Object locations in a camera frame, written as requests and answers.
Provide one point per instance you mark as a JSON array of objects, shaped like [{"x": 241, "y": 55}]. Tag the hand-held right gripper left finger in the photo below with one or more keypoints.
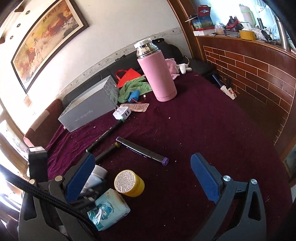
[{"x": 78, "y": 178}]

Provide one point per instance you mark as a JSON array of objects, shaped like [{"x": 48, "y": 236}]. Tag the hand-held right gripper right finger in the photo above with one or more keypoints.
[{"x": 204, "y": 178}]

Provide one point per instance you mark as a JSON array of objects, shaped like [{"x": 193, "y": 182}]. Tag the round white bottle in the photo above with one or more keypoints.
[{"x": 98, "y": 176}]

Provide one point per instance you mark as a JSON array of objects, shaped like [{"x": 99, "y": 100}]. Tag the short marker yellow cap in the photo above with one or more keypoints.
[{"x": 105, "y": 154}]

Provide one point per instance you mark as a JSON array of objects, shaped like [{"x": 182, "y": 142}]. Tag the tissue pack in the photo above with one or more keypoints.
[{"x": 108, "y": 208}]

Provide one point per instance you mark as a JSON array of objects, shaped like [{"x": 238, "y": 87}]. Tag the maroon cushion with tape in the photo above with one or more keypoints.
[{"x": 46, "y": 120}]

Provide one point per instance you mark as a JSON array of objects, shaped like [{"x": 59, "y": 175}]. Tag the black marker green cap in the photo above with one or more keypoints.
[{"x": 104, "y": 135}]

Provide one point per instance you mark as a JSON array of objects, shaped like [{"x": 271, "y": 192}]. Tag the maroon blanket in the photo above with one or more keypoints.
[{"x": 208, "y": 127}]

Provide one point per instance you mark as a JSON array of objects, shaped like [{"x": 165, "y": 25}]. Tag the yellow jar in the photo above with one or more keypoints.
[{"x": 131, "y": 185}]

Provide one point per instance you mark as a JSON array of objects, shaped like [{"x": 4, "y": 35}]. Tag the long grey box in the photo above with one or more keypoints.
[{"x": 85, "y": 111}]

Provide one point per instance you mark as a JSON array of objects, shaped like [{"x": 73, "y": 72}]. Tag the white charger plug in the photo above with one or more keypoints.
[{"x": 122, "y": 113}]

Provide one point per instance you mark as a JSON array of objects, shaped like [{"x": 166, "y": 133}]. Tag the white glue gun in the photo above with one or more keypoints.
[{"x": 227, "y": 91}]

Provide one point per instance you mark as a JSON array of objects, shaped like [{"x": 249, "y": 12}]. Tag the blue battery pack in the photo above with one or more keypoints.
[{"x": 134, "y": 95}]

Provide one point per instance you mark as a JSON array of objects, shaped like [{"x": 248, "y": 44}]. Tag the green towel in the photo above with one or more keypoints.
[{"x": 136, "y": 87}]

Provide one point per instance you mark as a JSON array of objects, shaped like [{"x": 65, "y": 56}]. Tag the pink thermos bottle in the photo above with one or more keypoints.
[{"x": 159, "y": 76}]

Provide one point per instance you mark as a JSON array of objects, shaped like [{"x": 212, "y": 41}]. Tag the white plush toy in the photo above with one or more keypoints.
[{"x": 183, "y": 68}]

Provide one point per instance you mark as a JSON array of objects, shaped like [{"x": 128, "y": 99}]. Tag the pink plush toy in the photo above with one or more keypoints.
[{"x": 172, "y": 67}]

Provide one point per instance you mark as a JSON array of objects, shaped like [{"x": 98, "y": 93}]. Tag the red bag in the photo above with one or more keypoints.
[{"x": 129, "y": 74}]

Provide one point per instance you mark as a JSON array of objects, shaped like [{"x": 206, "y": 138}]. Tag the black padded headboard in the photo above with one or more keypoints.
[{"x": 166, "y": 46}]

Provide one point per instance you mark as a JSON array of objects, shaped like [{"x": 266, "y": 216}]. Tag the yellow box on counter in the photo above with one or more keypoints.
[{"x": 247, "y": 34}]

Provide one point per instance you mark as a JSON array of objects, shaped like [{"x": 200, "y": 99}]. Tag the red black tool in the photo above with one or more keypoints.
[{"x": 233, "y": 23}]

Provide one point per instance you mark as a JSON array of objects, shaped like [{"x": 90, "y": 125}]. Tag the red gift box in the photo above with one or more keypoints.
[{"x": 203, "y": 16}]

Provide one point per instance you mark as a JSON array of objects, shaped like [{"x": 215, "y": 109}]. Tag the metal pole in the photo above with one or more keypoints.
[{"x": 282, "y": 34}]

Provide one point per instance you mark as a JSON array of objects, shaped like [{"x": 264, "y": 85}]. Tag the pale jug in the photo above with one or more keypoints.
[{"x": 246, "y": 14}]

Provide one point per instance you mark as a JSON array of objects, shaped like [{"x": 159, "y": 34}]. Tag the framed wall painting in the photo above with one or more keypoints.
[{"x": 46, "y": 41}]

